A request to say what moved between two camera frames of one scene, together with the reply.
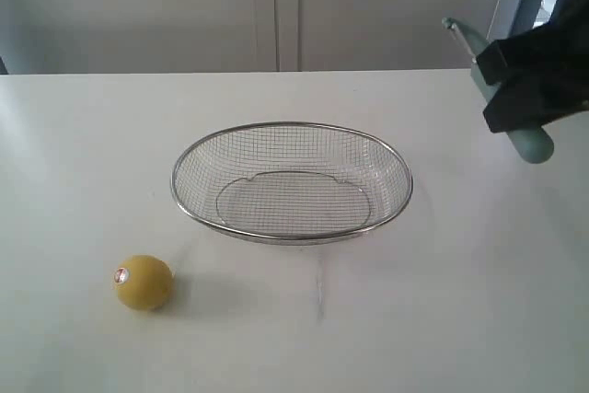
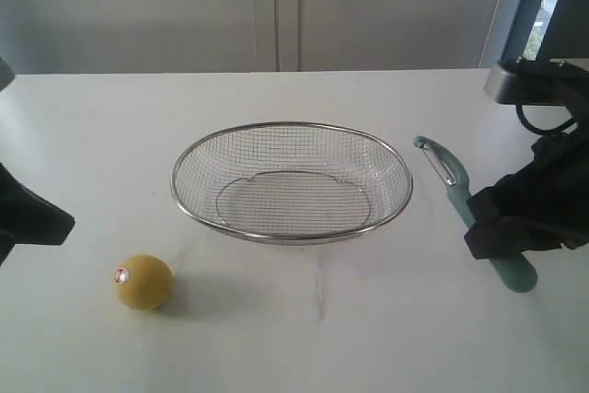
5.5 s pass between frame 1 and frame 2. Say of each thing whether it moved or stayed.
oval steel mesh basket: stayed
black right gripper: moved
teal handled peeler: moved
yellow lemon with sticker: stayed
